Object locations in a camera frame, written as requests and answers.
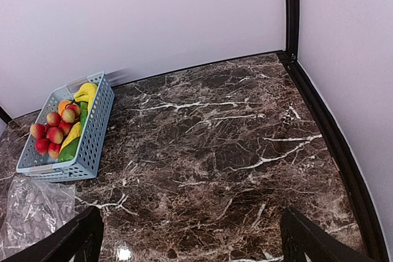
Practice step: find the red lychee bunch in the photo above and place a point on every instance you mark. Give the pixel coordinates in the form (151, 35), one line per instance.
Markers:
(50, 136)

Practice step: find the light blue plastic basket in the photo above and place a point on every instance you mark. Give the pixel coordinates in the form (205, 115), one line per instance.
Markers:
(85, 164)

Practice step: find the black frame post left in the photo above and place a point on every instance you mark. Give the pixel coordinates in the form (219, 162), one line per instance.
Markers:
(5, 116)

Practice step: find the green cucumber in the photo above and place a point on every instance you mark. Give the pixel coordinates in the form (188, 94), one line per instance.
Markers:
(83, 113)

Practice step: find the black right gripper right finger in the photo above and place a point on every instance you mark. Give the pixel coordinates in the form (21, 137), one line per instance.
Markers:
(302, 239)

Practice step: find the green bell pepper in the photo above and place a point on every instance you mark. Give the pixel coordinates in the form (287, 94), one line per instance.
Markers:
(69, 151)

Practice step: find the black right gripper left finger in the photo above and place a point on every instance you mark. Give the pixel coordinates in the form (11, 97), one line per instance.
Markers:
(80, 239)

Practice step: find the clear zip top bag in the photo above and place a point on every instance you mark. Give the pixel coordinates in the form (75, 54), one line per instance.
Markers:
(33, 211)

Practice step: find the yellow corn cob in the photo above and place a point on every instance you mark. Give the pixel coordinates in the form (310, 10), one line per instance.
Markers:
(75, 132)

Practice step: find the black right table rail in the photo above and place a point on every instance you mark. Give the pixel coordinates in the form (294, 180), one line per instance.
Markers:
(359, 197)

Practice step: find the black frame post right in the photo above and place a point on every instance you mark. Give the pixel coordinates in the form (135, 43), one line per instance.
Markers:
(292, 28)

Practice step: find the orange mango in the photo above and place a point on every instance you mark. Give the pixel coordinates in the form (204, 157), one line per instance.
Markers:
(62, 105)

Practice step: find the yellow banana bunch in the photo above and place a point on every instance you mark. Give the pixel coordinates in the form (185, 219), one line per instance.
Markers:
(86, 93)

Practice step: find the black frame post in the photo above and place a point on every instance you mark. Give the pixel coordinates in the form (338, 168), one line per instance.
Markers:
(5, 116)
(292, 28)

